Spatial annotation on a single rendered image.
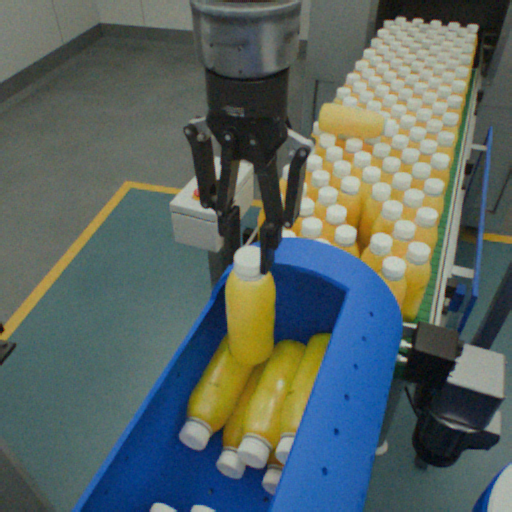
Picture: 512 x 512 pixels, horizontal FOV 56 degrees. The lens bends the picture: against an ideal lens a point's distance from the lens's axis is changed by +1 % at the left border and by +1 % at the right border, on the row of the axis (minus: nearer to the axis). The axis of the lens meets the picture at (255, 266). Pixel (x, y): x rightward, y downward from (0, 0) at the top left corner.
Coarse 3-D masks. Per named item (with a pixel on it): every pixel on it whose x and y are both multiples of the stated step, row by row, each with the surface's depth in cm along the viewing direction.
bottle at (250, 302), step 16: (240, 288) 58; (256, 288) 57; (272, 288) 59; (240, 304) 58; (256, 304) 58; (272, 304) 60; (240, 320) 60; (256, 320) 60; (272, 320) 63; (240, 336) 63; (256, 336) 62; (272, 336) 65; (240, 352) 65; (256, 352) 65
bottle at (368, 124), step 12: (324, 108) 116; (336, 108) 116; (348, 108) 115; (324, 120) 116; (336, 120) 115; (348, 120) 114; (360, 120) 113; (372, 120) 113; (384, 120) 114; (336, 132) 118; (348, 132) 116; (360, 132) 115; (372, 132) 114; (384, 132) 114
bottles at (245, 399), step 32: (224, 352) 71; (288, 352) 68; (224, 384) 67; (256, 384) 72; (288, 384) 65; (192, 416) 65; (224, 416) 65; (256, 416) 62; (224, 448) 66; (256, 448) 59
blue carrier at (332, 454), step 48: (288, 240) 65; (288, 288) 72; (336, 288) 68; (384, 288) 64; (192, 336) 67; (288, 336) 79; (336, 336) 54; (384, 336) 60; (192, 384) 70; (336, 384) 51; (384, 384) 58; (144, 432) 61; (336, 432) 48; (96, 480) 52; (144, 480) 61; (192, 480) 66; (240, 480) 68; (288, 480) 42; (336, 480) 46
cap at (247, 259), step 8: (240, 248) 58; (248, 248) 58; (256, 248) 58; (240, 256) 57; (248, 256) 57; (256, 256) 57; (240, 264) 56; (248, 264) 56; (256, 264) 56; (240, 272) 57; (248, 272) 56; (256, 272) 56
